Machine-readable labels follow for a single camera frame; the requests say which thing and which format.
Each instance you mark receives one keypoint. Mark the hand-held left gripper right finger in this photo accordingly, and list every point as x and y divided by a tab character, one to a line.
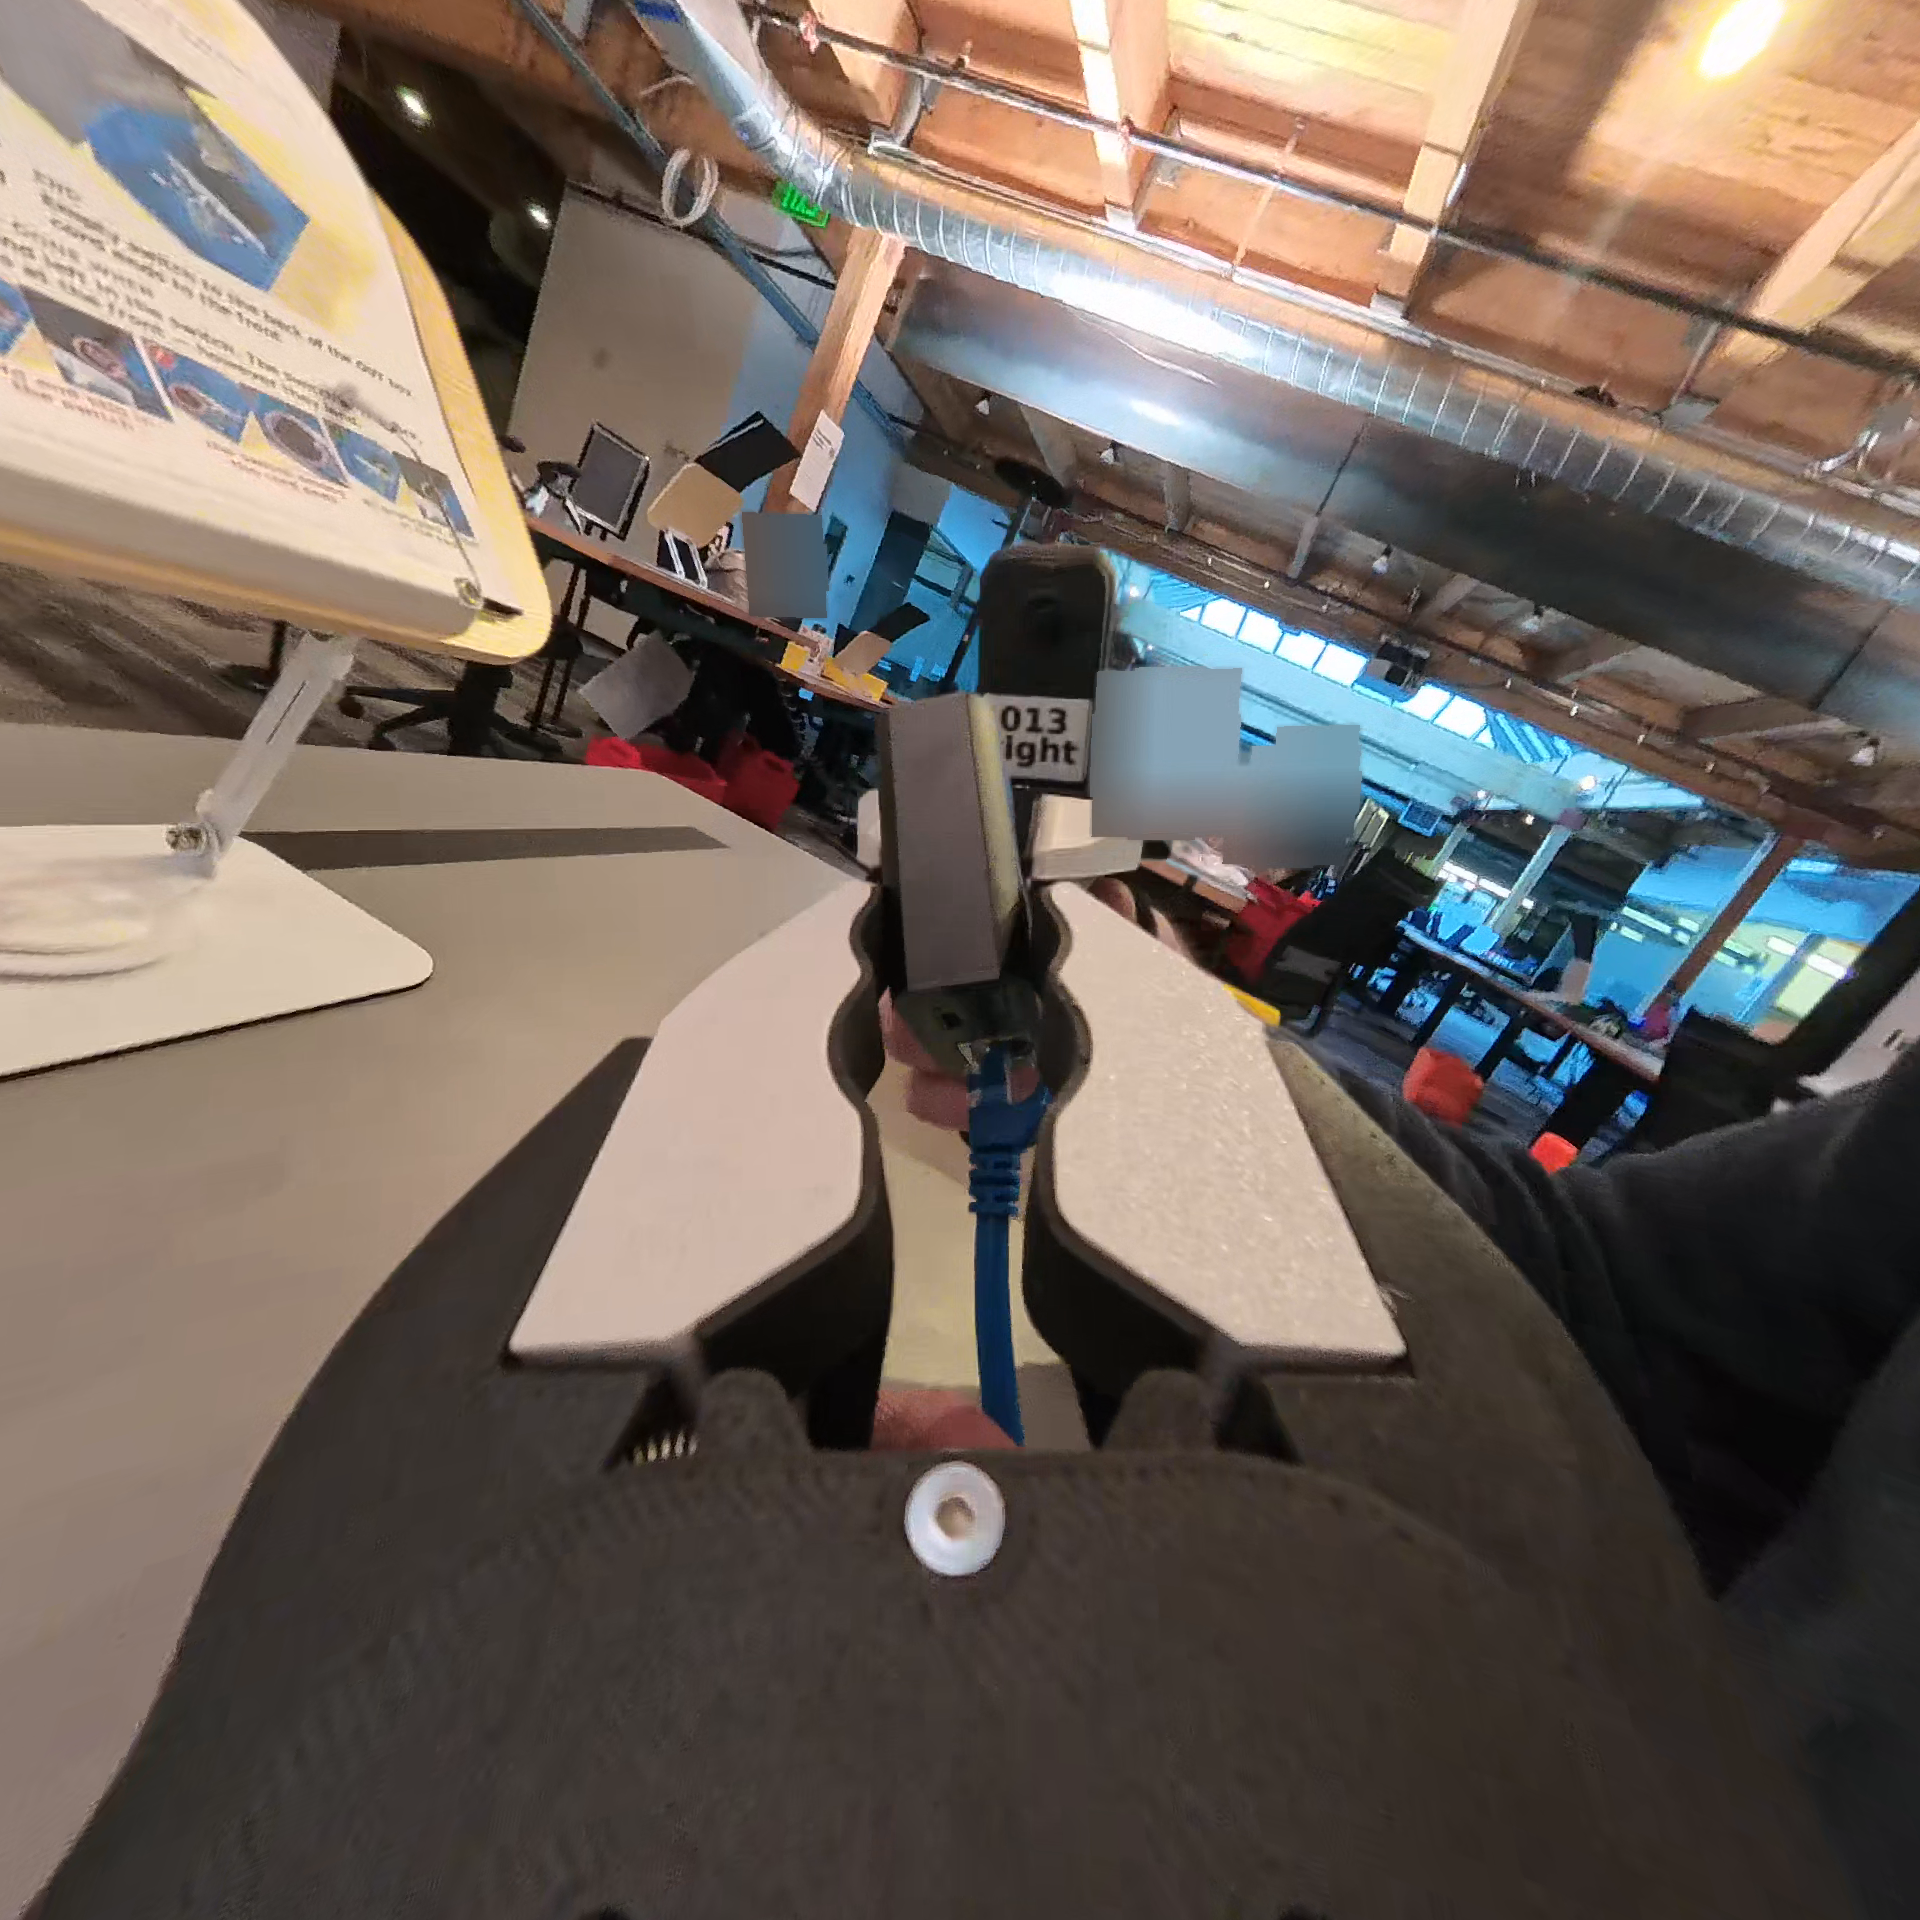
1200	1171

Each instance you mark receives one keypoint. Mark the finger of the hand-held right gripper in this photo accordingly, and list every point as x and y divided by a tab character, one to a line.
868	824
1077	832

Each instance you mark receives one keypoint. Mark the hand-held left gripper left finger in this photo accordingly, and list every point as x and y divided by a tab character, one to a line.
705	1171

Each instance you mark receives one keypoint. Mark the black ethernet splitter box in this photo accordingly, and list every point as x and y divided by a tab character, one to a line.
939	855

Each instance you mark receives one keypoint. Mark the person's right forearm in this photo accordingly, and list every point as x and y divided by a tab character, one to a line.
1651	1273

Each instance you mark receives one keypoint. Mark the person's right hand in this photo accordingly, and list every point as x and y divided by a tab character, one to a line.
921	1072

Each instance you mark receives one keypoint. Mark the red plastic bin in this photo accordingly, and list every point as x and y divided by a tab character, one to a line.
763	781
654	768

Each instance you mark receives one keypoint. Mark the orange bin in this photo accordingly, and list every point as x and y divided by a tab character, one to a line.
1443	1089

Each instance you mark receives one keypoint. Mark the hanging paper sheet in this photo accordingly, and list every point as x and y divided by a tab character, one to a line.
638	687

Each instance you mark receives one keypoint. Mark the black high-back chair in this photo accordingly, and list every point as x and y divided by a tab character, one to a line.
1349	933

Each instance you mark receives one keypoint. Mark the ceiling projector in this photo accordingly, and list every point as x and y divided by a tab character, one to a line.
1398	667

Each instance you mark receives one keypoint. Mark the orange cone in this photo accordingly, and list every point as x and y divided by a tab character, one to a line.
1551	1153

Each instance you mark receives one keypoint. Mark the long wooden desk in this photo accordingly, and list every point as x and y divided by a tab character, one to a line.
631	564

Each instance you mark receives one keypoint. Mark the cluttered wooden desk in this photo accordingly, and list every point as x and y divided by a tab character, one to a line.
1528	1004

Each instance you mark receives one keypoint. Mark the tan and black board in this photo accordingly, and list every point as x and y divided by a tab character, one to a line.
689	505

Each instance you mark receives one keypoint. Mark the black monitor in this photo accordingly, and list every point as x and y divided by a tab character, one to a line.
611	482

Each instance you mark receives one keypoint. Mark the black office chair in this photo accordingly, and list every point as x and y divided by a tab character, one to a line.
453	709

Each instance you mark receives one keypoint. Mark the white document stand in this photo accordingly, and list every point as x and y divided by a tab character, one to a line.
301	961

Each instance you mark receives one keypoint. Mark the green exit sign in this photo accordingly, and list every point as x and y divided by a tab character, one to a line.
801	202

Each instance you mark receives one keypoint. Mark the dark office chair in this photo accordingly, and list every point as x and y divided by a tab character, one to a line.
1741	1072

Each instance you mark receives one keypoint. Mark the printed instruction sheet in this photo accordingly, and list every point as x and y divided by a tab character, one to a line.
182	375

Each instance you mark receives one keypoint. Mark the round ceiling light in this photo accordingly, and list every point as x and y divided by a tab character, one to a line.
1741	33

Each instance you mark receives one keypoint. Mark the silver ventilation duct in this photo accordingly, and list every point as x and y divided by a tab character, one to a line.
1349	375

